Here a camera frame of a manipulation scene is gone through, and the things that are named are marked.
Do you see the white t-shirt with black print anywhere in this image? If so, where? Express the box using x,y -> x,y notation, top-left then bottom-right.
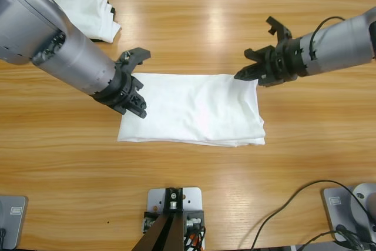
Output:
116,71 -> 267,148

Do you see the arm base with cable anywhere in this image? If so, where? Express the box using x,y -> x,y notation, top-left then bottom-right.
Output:
254,180 -> 375,251

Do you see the black post clamp with bolt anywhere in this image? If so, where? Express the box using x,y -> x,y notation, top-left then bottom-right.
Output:
163,186 -> 185,214

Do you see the folded white t-shirt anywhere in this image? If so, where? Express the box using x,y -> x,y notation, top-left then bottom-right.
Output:
46,0 -> 122,43

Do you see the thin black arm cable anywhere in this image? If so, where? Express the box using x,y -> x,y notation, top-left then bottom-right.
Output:
307,16 -> 348,59

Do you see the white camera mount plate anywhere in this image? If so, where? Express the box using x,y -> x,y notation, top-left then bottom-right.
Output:
146,186 -> 204,236

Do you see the black post bracket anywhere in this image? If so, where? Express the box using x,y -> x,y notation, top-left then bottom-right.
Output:
142,210 -> 162,234
183,209 -> 206,232

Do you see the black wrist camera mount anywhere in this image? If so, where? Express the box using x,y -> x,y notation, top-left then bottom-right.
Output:
266,15 -> 294,42
115,46 -> 152,72

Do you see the dark camera post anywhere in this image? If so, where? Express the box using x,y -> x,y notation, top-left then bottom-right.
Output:
130,212 -> 186,251

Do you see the black base plug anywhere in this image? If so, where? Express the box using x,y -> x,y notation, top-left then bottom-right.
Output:
335,223 -> 370,251

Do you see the short black cable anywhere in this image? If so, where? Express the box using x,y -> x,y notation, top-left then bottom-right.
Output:
295,231 -> 341,251

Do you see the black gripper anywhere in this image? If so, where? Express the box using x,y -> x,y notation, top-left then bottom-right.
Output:
93,69 -> 148,120
234,38 -> 308,88

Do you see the orange cable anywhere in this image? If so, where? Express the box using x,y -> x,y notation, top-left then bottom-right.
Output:
185,232 -> 203,251

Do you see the black mount cable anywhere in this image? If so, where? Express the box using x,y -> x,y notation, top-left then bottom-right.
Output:
192,224 -> 209,251

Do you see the folded black garment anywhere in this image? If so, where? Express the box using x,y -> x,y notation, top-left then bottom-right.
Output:
88,0 -> 122,43

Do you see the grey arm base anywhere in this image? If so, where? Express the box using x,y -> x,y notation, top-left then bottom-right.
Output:
320,182 -> 376,245
0,194 -> 29,250

